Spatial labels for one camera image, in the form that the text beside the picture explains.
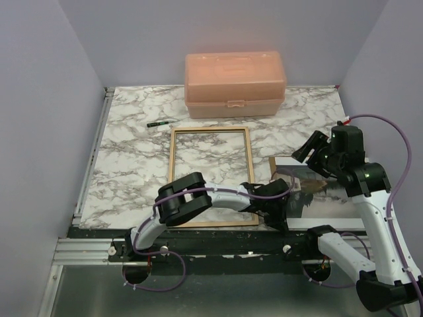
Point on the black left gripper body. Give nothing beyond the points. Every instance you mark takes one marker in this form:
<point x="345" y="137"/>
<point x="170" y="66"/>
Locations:
<point x="273" y="212"/>

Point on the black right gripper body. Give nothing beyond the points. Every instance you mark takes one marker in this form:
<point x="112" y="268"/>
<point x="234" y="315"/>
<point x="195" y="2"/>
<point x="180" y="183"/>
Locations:
<point x="326" y="161"/>

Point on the glossy photo print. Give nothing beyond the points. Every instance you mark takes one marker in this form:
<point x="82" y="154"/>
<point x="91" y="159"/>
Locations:
<point x="314" y="200"/>

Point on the rectangular picture frame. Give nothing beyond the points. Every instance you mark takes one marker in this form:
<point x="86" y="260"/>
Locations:
<point x="222" y="154"/>

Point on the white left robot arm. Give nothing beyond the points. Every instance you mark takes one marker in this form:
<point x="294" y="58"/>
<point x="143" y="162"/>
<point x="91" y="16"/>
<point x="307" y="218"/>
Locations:
<point x="184" y="199"/>

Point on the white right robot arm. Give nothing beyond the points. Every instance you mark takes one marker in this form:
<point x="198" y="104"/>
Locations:
<point x="392" y="277"/>

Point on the orange translucent plastic toolbox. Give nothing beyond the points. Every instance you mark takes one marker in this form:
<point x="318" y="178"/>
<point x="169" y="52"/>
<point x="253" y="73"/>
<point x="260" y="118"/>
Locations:
<point x="233" y="85"/>

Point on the small green black screwdriver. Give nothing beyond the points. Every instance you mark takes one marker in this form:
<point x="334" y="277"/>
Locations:
<point x="160" y="123"/>

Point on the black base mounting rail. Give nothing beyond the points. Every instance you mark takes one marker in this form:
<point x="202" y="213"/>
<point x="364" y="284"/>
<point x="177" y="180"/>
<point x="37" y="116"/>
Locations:
<point x="195" y="252"/>

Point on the aluminium extrusion frame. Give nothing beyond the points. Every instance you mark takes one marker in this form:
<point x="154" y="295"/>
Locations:
<point x="88" y="286"/>

